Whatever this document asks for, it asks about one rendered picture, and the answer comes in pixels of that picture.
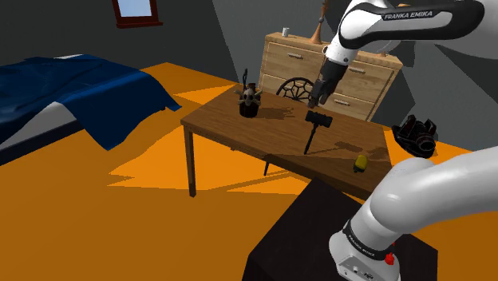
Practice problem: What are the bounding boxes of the yellow and black small object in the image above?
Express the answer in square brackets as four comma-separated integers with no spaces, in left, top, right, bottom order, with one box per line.
[352,154,369,174]

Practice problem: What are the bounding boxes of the light wooden chest of drawers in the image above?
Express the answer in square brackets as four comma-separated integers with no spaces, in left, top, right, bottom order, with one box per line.
[258,26,404,122]

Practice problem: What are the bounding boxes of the dark skull bottle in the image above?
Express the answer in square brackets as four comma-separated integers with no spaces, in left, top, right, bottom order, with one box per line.
[234,68,263,119]

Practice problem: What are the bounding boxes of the bed with blue blanket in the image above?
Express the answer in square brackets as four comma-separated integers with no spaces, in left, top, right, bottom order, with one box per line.
[0,53,183,167]

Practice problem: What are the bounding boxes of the dark robot stand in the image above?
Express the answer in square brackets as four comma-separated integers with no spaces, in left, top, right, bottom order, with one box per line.
[242,177,439,281]

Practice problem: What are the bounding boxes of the black hammer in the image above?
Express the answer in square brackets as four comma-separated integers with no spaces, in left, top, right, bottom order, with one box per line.
[303,109,334,156]

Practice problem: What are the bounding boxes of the dark round-backed chair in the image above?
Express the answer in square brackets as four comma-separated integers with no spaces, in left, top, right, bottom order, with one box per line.
[263,77,317,177]

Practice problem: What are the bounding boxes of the red-framed window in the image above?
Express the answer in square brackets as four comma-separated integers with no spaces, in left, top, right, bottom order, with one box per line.
[111,0,164,30]

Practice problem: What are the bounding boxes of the brown wooden table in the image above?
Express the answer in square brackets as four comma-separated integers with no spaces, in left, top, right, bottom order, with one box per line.
[180,83,393,202]

